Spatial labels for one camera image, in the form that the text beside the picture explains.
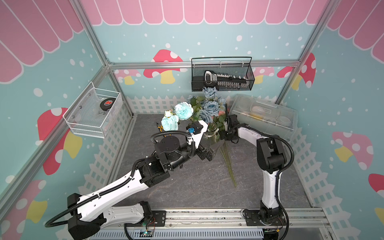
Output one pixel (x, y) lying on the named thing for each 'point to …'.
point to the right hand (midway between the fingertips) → (223, 136)
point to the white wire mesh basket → (85, 116)
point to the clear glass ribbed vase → (209, 138)
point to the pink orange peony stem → (225, 152)
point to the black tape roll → (107, 103)
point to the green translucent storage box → (265, 115)
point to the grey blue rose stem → (212, 104)
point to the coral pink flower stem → (221, 117)
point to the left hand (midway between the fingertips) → (214, 135)
